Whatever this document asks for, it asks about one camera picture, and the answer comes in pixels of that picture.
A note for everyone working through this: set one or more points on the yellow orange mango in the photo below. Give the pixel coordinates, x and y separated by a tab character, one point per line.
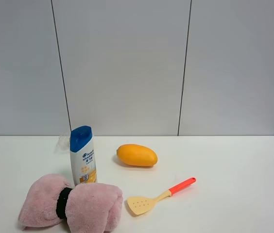
137	155

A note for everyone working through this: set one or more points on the white blue shampoo bottle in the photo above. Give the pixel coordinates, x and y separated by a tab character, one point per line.
82	155

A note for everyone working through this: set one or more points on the clear crumpled plastic wrap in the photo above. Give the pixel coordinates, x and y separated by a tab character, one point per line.
63	144

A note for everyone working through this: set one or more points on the pink plush towel bundle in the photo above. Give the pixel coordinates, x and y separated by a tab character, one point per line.
91	207

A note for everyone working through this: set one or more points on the black hair band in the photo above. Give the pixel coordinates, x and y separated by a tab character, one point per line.
62	202

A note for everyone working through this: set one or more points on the beige spatula with orange handle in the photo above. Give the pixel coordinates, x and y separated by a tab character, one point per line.
141	205

